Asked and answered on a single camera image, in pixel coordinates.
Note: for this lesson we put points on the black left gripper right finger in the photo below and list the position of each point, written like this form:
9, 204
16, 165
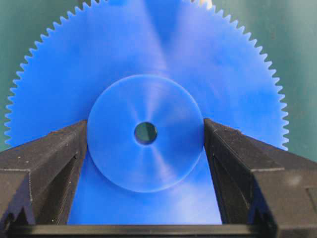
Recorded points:
259, 184

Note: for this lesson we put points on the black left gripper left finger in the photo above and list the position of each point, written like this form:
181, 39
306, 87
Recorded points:
38, 179

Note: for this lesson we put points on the large blue plastic gear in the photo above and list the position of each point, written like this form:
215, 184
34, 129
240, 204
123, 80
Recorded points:
145, 74

